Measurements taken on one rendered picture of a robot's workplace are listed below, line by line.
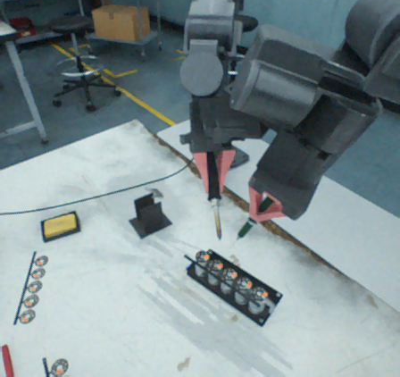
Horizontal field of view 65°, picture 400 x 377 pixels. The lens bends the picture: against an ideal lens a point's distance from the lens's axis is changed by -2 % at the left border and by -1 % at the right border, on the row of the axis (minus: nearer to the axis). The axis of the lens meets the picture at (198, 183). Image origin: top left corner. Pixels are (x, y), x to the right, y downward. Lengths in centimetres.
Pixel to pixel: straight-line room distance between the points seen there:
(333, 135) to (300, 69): 7
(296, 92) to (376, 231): 54
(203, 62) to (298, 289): 42
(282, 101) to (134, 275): 45
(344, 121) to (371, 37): 7
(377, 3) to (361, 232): 54
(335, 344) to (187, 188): 44
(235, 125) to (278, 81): 9
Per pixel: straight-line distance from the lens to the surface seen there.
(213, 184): 54
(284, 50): 27
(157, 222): 68
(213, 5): 55
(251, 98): 27
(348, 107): 30
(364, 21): 30
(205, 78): 44
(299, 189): 35
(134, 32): 376
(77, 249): 69
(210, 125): 43
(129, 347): 56
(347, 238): 73
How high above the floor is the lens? 126
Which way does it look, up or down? 41 degrees down
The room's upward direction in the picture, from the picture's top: straight up
